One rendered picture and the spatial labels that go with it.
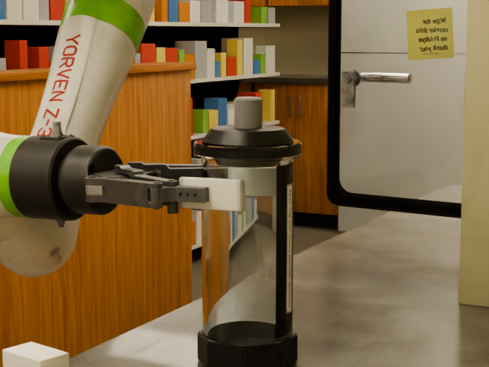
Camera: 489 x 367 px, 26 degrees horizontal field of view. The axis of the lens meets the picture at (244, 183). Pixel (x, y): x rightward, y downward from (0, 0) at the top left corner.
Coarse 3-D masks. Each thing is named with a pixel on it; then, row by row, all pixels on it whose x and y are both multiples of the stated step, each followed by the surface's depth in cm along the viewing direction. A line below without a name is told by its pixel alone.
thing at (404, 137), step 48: (384, 0) 165; (432, 0) 161; (384, 48) 166; (432, 48) 162; (384, 96) 167; (432, 96) 163; (384, 144) 168; (432, 144) 164; (384, 192) 169; (432, 192) 165
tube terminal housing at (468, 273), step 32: (480, 0) 126; (480, 32) 126; (480, 64) 126; (480, 96) 127; (480, 128) 127; (480, 160) 128; (480, 192) 128; (480, 224) 129; (480, 256) 129; (480, 288) 130
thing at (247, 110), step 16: (240, 112) 104; (256, 112) 104; (224, 128) 104; (240, 128) 104; (256, 128) 104; (272, 128) 104; (224, 144) 102; (240, 144) 101; (256, 144) 101; (272, 144) 102
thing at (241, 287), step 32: (224, 160) 101; (256, 160) 101; (288, 160) 104; (256, 192) 102; (224, 224) 103; (256, 224) 102; (224, 256) 103; (256, 256) 103; (224, 288) 104; (256, 288) 103; (224, 320) 104; (256, 320) 104
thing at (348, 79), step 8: (344, 72) 169; (352, 72) 168; (344, 80) 169; (352, 80) 168; (344, 88) 169; (352, 88) 169; (344, 96) 170; (352, 96) 169; (344, 104) 170; (352, 104) 169
